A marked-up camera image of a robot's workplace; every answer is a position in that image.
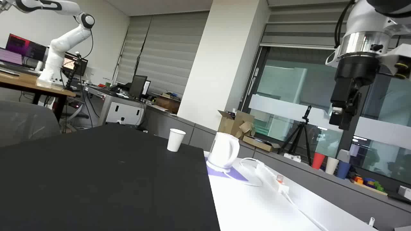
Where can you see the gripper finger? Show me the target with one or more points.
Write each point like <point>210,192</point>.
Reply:
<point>335,118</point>
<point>348,117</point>

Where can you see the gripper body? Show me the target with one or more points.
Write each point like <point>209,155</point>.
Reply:
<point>353,72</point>

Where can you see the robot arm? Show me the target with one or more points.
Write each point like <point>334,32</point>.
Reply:
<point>362,22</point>

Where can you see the white electric kettle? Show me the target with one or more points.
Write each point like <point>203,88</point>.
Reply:
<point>223,149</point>

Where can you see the white kettle base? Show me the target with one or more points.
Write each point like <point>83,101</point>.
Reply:
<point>214,167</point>

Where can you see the grey cup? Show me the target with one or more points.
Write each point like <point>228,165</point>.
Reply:
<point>343,155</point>

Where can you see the red cup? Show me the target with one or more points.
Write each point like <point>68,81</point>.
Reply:
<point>318,160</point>

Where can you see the glass window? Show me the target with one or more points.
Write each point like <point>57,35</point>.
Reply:
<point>289,96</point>

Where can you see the blue cup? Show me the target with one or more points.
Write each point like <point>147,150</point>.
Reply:
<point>343,170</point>

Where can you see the white flat packet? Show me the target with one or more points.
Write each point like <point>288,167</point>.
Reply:
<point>292,157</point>

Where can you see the grey window blind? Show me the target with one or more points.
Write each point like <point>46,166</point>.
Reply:
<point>170,51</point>
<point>301,25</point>

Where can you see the heap of colourful toy blocks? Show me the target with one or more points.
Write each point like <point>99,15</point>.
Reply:
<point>369,183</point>

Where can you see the flat cardboard box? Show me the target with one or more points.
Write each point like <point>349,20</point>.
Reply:
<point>260,143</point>

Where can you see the white power strip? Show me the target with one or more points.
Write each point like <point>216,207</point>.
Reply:
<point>271,176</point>

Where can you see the small white box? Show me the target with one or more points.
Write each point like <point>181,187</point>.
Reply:
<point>405,192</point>

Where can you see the open cardboard box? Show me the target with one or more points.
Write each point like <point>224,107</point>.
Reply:
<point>234,123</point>

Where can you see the small white clip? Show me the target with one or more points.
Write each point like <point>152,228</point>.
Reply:
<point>371,221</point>

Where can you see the purple paper sheet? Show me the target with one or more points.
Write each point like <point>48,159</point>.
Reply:
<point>237,175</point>

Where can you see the white paper cup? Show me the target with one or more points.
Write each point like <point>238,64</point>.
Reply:
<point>175,140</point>

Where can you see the brown box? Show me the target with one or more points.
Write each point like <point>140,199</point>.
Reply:
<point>167,104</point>

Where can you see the grey metal cabinet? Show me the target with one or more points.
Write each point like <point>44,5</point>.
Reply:
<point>118,109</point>

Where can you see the black table mat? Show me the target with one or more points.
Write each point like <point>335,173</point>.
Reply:
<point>102,179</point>

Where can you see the monitor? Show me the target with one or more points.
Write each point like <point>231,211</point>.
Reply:
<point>78,64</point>

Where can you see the white robot on desk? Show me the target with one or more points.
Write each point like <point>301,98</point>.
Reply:
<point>61,48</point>

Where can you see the wooden desk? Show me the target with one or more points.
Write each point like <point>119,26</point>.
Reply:
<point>29,84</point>

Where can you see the grey office chair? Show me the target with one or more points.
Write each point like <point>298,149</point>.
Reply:
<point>25,122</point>

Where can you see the row of monitors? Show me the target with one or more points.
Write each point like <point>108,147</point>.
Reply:
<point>22,48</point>

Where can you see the camera on tripod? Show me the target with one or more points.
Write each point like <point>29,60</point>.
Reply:
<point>300,134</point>

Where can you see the camera on mount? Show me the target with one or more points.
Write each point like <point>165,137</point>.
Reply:
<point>73,69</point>

